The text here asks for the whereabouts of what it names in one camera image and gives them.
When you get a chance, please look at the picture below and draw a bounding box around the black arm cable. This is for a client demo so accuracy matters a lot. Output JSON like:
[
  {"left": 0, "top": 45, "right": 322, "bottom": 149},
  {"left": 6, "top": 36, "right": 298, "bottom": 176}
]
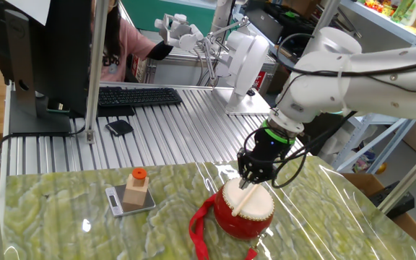
[{"left": 242, "top": 32, "right": 416, "bottom": 189}]

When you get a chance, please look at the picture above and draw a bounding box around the small white paper sheet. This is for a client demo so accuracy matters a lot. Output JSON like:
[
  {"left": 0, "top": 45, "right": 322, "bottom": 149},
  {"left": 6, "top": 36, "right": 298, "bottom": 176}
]
[{"left": 4, "top": 0, "right": 52, "bottom": 26}]

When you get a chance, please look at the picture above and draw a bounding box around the black equipment case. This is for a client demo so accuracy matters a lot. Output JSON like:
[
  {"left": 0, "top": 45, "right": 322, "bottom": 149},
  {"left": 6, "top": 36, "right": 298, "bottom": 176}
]
[{"left": 243, "top": 0, "right": 317, "bottom": 40}]

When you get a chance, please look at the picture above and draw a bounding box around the black box item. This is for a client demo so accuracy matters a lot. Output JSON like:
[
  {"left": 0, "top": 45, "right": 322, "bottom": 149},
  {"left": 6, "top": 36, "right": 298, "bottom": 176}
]
[{"left": 368, "top": 180, "right": 415, "bottom": 220}]

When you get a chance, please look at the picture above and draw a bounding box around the wooden drumstick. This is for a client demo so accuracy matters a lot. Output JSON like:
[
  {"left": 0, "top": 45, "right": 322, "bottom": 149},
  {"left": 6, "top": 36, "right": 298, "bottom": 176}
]
[{"left": 231, "top": 183, "right": 261, "bottom": 217}]

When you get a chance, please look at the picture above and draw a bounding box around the black keyboard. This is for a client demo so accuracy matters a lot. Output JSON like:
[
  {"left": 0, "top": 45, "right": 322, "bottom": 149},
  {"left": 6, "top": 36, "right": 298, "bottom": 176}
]
[{"left": 97, "top": 86, "right": 183, "bottom": 108}]

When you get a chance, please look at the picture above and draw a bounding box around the black computer monitor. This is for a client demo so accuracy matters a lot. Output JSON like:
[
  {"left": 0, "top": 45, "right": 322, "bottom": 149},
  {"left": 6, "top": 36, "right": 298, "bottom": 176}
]
[{"left": 0, "top": 0, "right": 93, "bottom": 137}]

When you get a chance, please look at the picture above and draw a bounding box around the red drum white head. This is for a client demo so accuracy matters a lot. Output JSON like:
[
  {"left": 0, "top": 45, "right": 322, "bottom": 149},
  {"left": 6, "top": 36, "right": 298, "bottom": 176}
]
[{"left": 213, "top": 177, "right": 276, "bottom": 241}]

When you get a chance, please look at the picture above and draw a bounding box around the wooden block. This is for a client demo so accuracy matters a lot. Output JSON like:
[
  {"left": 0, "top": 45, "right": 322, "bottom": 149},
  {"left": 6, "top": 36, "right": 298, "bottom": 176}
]
[{"left": 122, "top": 174, "right": 150, "bottom": 207}]

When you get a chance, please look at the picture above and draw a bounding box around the black sleeved forearm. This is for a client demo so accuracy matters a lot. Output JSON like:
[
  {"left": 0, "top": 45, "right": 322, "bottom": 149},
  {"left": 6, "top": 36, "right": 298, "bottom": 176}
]
[{"left": 146, "top": 40, "right": 175, "bottom": 61}]

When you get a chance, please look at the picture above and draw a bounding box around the cardboard box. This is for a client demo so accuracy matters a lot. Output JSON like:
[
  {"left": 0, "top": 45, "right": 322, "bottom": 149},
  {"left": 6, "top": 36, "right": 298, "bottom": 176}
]
[{"left": 341, "top": 172, "right": 416, "bottom": 258}]

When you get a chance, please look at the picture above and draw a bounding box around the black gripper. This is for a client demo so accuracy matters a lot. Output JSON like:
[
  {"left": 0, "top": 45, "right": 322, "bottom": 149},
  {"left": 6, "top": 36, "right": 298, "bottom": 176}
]
[{"left": 237, "top": 126, "right": 295, "bottom": 189}]

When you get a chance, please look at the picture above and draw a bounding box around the orange ring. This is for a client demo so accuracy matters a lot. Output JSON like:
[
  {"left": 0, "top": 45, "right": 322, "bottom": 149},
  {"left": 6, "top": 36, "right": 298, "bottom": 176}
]
[{"left": 131, "top": 167, "right": 148, "bottom": 181}]

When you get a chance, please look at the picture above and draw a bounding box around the white metal shelf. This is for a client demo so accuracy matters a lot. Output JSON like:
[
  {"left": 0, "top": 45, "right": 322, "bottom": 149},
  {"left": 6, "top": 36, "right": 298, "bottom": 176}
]
[{"left": 316, "top": 0, "right": 416, "bottom": 174}]

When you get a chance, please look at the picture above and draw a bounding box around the green marble pattern mat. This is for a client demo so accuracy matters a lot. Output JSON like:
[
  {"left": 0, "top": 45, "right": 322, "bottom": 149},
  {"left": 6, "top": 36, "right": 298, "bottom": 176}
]
[{"left": 1, "top": 155, "right": 416, "bottom": 260}]

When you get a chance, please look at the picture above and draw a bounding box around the black monitor cable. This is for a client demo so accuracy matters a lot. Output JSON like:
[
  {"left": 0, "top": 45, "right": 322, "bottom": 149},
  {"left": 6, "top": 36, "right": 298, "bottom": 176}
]
[{"left": 0, "top": 124, "right": 86, "bottom": 174}]

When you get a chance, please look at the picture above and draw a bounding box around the red drum strap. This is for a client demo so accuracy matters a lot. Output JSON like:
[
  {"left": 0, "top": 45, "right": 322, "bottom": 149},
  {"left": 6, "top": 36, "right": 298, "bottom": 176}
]
[{"left": 188, "top": 193, "right": 268, "bottom": 260}]

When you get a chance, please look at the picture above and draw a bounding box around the silver digital scale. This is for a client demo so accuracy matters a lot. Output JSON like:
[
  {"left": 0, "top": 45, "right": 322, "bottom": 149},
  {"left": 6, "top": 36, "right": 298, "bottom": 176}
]
[{"left": 105, "top": 183, "right": 157, "bottom": 218}]

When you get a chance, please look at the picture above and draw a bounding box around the person in pink shirt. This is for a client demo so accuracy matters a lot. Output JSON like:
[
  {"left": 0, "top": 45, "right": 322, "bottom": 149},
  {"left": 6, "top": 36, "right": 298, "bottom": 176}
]
[{"left": 91, "top": 0, "right": 175, "bottom": 83}]

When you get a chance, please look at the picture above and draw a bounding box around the aluminium frame strut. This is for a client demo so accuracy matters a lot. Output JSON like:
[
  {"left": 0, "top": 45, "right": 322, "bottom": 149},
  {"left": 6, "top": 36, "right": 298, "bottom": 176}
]
[{"left": 377, "top": 142, "right": 416, "bottom": 215}]

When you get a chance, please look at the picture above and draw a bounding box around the white background robot column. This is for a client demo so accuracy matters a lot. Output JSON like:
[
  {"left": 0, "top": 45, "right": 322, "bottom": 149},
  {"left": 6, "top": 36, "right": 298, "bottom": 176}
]
[{"left": 209, "top": 0, "right": 238, "bottom": 35}]

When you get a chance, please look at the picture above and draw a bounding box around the white haptic control device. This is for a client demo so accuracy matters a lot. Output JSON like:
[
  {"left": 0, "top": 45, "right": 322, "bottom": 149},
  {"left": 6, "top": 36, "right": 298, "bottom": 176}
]
[{"left": 153, "top": 13, "right": 272, "bottom": 116}]

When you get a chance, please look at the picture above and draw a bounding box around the black pouch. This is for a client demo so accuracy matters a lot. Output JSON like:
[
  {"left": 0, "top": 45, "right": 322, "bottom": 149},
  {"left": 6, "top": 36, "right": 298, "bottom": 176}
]
[{"left": 105, "top": 119, "right": 135, "bottom": 137}]

